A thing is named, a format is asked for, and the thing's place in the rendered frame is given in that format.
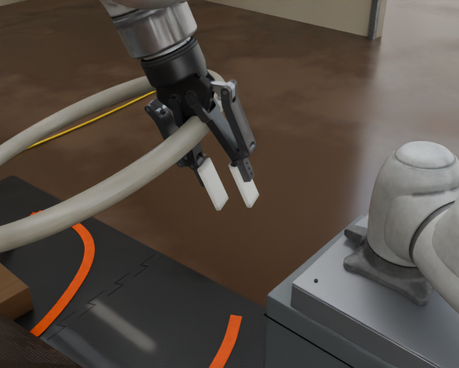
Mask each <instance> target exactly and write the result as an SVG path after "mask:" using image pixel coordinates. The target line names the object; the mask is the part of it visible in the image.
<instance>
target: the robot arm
mask: <svg viewBox="0 0 459 368"><path fill-rule="evenodd" d="M99 1H100V2H101V3H102V4H103V5H104V7H105V9H106V10H107V11H108V13H109V15H110V17H111V19H112V22H113V24H114V26H115V27H116V29H117V31H118V33H119V35H120V37H121V39H122V40H123V43H124V45H125V46H126V49H127V51H128V53H129V55H130V56H131V57H132V58H134V59H141V63H140V64H141V66H142V68H143V70H144V73H145V74H146V77H147V79H148V81H149V83H150V84H151V86H152V87H154V88H156V96H157V97H155V98H154V99H153V100H152V101H151V102H150V103H148V104H147V105H146V106H145V107H144V110H145V111H146V113H147V114H148V115H149V116H150V117H151V118H152V119H153V120H154V121H155V124H156V125H157V127H158V129H159V131H160V133H161V135H162V137H163V139H164V140H165V139H167V138H168V137H169V136H171V135H172V134H173V133H174V132H175V131H176V130H177V129H178V127H181V126H182V125H183V124H184V123H185V122H186V121H187V120H188V119H189V118H190V117H191V116H193V115H194V116H198V117H199V119H200V120H201V122H202V123H205V124H207V125H208V127H209V129H210V130H211V132H212V133H213V134H214V136H215V137H216V139H217V140H218V142H219V143H220V144H221V146H222V147H223V149H224V151H225V152H226V153H227V154H228V156H229V158H230V159H231V162H230V164H229V165H228V167H229V169H230V170H231V173H232V175H233V177H234V179H235V181H236V184H237V186H238V188H239V191H240V193H241V195H242V198H243V200H244V202H245V204H246V206H247V207H248V208H250V207H252V206H253V204H254V203H255V201H256V199H257V198H258V196H259V193H258V191H257V188H256V187H255V184H254V182H253V180H252V179H253V177H254V171H253V169H252V166H251V164H250V161H249V159H248V158H249V157H250V155H251V154H252V152H253V151H254V149H255V148H256V147H257V143H256V141H255V138H254V136H253V134H252V131H251V128H250V125H249V123H248V121H247V118H246V116H245V113H244V110H243V108H242V105H241V103H240V100H239V97H238V87H237V82H236V81H235V80H233V79H231V80H229V81H228V82H227V83H225V82H220V81H216V80H215V78H214V77H213V76H212V75H211V74H210V73H209V72H208V70H207V65H206V60H205V57H204V55H203V53H202V51H201V48H200V46H199V44H198V41H197V39H196V38H195V37H192V35H193V34H194V33H195V32H196V29H197V25H196V22H195V20H194V18H193V15H192V12H191V11H190V7H189V6H188V3H187V1H189V0H99ZM215 93H216V94H217V96H218V98H217V99H218V100H219V101H221V104H222V108H223V111H224V113H225V116H226V118H227V120H228V121H227V120H226V119H225V117H224V115H223V114H222V112H221V111H220V105H219V104H218V103H217V101H216V99H215V98H214V94H215ZM168 108H169V109H170V110H171V111H172V113H173V116H174V117H173V116H172V114H171V112H170V111H169V109H168ZM207 110H208V111H207ZM206 157H207V155H205V154H203V150H202V147H201V141H200V142H199V143H198V144H197V145H196V146H195V147H194V148H193V149H192V150H190V151H189V152H188V153H187V154H186V155H185V156H183V157H182V158H181V159H180V160H179V161H178V162H177V163H176V164H177V166H178V167H182V168H183V167H184V166H188V167H190V168H191V169H192V170H193V171H194V172H195V174H196V177H197V179H198V181H199V183H200V185H201V186H202V187H203V188H206V190H207V192H208V194H209V196H210V198H211V200H212V203H213V205H214V206H215V209H216V210H221V209H222V207H223V206H224V204H225V203H226V202H227V200H228V195H227V193H226V192H225V189H224V187H223V184H222V183H221V181H220V178H219V176H218V174H217V172H216V170H215V167H214V165H213V163H212V161H211V159H210V158H206ZM205 158H206V159H205ZM204 159H205V160H204ZM344 235H345V236H346V237H347V238H348V239H350V240H352V241H353V242H354V243H355V244H357V245H359V248H358V249H357V250H356V251H355V252H354V253H352V254H350V255H348V256H347V257H345V258H344V263H343V266H344V268H345V269H346V270H349V271H351V272H357V273H359V274H361V275H364V276H366V277H368V278H370V279H372V280H374V281H376V282H378V283H380V284H382V285H384V286H386V287H388V288H390V289H392V290H394V291H396V292H398V293H400V294H402V295H404V296H405V297H407V298H408V299H410V300H411V301H412V302H414V303H415V304H417V305H426V304H427V303H428V300H429V297H430V293H431V292H432V290H433V289H435V290H436V291H437V293H438V294H439V295H440V296H441V297H442V298H443V299H444V300H445V301H446V302H447V303H448V304H449V305H450V306H451V307H452V308H453V309H454V310H455V311H456V312H457V313H458V314H459V160H458V158H457V157H456V156H455V155H454V154H453V153H452V152H450V151H449V150H448V149H447V148H446V147H444V146H442V145H439V144H436V143H434V142H425V141H417V142H409V143H406V144H405V145H402V146H401V147H400V148H399V149H397V151H393V152H392V153H391V154H390V156H389V157H388V158H387V160H386V161H385V163H384V164H383V165H382V167H381V169H380V171H379V173H378V175H377V178H376V180H375V184H374V188H373V192H372V195H371V202H370V207H369V218H368V228H365V227H362V226H356V225H353V224H349V225H348V226H347V228H346V229H345V230H344Z"/></svg>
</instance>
